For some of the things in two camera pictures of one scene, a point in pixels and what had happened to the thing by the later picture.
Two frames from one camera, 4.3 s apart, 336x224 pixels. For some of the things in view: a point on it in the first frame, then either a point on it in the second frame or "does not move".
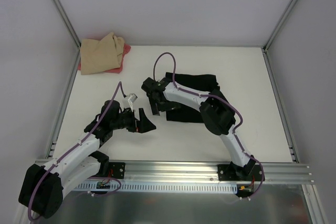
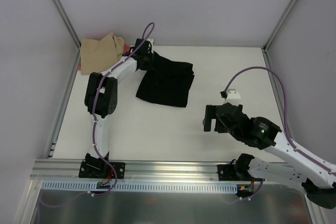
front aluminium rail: (148, 171) does not move
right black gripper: (156, 101) → (218, 115)
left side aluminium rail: (51, 148) does not move
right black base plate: (234, 172) does not move
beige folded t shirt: (100, 55) does not move
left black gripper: (136, 123) → (146, 60)
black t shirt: (207, 83) → (166, 82)
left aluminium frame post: (59, 7) does not move
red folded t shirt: (127, 48) does not move
